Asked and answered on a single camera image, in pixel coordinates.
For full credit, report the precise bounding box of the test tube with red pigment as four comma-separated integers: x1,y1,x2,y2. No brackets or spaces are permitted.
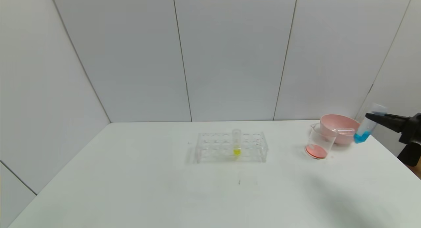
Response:
332,128,356,136

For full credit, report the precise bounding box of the black background object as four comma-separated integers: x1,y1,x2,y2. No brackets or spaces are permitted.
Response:
397,143,421,168

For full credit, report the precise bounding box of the clear glass beaker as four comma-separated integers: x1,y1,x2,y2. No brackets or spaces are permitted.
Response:
306,123,338,159

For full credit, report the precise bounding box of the clear acrylic test tube rack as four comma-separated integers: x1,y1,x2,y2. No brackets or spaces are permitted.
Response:
194,132,268,163

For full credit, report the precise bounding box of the test tube with blue pigment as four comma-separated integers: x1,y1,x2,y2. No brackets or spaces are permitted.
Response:
354,103,387,144

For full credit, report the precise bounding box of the test tube with yellow pigment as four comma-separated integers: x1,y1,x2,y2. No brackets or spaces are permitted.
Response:
232,129,243,156

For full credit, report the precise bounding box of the pink plastic bowl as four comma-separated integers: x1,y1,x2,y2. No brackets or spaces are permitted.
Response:
320,114,364,145

